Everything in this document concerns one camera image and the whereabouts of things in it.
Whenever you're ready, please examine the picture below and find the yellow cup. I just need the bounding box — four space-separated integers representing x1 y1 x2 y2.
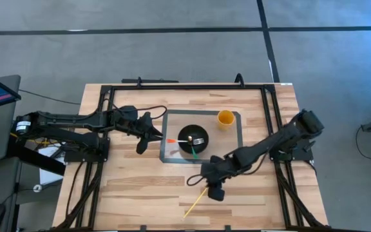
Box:
217 110 236 131

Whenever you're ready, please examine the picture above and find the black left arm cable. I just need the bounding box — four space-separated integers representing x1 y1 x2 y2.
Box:
113 104 168 121

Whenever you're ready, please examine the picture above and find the black bowl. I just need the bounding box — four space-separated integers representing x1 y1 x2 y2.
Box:
177 124 210 155

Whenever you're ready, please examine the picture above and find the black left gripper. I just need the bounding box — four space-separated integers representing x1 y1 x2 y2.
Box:
115 105 166 155

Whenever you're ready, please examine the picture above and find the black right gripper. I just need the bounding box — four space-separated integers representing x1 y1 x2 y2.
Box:
200 155 235 202

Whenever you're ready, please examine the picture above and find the grey placemat with dark border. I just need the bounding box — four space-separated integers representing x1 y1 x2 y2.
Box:
159 109 244 164

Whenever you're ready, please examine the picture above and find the black metal table frame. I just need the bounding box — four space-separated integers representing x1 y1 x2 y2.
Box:
55 73 330 232

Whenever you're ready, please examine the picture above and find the gold spoon with green handle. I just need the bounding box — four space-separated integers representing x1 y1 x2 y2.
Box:
187 135 200 160

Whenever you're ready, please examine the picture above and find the thin yellow plastic stick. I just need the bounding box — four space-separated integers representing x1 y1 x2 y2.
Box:
182 188 209 220

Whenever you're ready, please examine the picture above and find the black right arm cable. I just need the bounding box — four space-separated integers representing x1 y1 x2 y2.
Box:
186 173 207 188

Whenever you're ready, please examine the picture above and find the metal fork with orange handle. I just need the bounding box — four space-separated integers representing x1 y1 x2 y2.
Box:
166 137 205 146

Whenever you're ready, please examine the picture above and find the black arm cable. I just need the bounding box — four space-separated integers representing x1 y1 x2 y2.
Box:
113 104 168 121
186 173 207 188

